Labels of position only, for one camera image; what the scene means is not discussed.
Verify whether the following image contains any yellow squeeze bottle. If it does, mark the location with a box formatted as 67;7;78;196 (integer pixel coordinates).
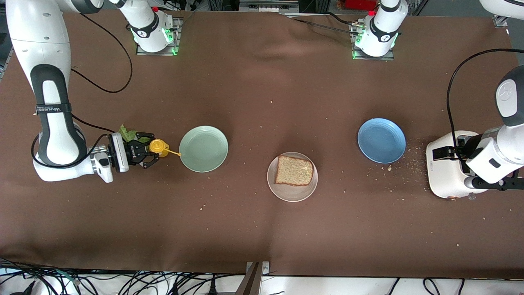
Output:
149;138;182;158

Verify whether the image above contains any green lettuce leaf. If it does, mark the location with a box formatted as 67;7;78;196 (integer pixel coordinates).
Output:
118;124;142;143

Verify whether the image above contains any brown bread slice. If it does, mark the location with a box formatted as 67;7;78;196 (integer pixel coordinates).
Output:
275;155;314;187

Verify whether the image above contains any mint green plate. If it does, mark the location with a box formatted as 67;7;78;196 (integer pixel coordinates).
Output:
179;125;229;173

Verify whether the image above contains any blue plate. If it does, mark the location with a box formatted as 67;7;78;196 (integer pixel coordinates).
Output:
357;118;407;164

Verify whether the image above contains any beige plate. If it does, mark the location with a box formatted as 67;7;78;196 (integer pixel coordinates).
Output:
267;152;318;202

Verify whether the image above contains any white two-slot toaster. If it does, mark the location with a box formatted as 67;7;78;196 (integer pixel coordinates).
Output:
426;130;492;201

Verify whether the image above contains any brown tablecloth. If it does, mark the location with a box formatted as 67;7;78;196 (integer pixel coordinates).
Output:
0;10;524;279

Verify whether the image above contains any red box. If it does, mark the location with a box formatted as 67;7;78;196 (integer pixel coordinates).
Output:
346;0;379;11

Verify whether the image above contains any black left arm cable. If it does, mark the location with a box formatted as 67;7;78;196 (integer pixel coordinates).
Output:
446;48;524;168

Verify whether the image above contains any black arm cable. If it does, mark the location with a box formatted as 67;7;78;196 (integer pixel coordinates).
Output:
32;12;133;168
446;48;524;168

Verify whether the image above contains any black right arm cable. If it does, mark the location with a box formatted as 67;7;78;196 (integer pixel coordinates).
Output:
32;12;133;168

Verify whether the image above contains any metal table edge bracket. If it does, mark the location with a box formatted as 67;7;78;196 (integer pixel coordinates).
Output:
235;261;271;295

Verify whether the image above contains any black base cable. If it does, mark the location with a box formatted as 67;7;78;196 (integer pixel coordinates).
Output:
293;11;361;36

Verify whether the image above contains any grey metal frame piece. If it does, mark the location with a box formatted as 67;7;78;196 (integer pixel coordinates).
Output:
239;0;299;13

